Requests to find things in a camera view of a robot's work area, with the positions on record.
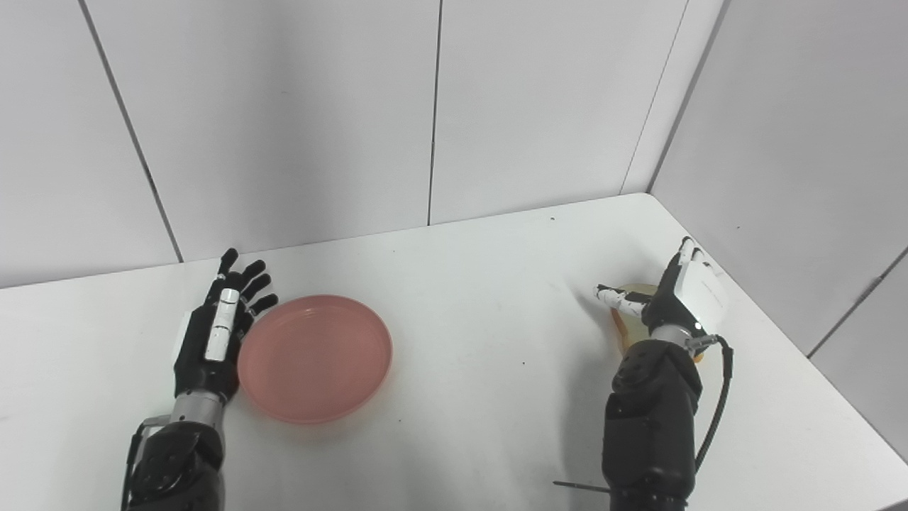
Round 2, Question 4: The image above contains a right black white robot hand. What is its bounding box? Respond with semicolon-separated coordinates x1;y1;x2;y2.
594;236;729;337

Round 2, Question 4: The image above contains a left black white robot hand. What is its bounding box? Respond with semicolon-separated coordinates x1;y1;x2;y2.
174;248;279;405

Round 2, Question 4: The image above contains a slice of white bread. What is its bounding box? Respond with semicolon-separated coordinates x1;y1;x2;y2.
610;283;704;363

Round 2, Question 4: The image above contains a pink round plate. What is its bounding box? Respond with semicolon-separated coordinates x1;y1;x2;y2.
237;295;394;425

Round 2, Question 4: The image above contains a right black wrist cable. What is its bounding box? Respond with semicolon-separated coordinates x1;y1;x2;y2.
687;334;734;475

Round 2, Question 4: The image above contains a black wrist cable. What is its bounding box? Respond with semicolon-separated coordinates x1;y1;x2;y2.
687;334;734;475
119;415;171;511

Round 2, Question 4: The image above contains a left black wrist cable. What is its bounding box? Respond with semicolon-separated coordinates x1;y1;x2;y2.
119;415;171;511

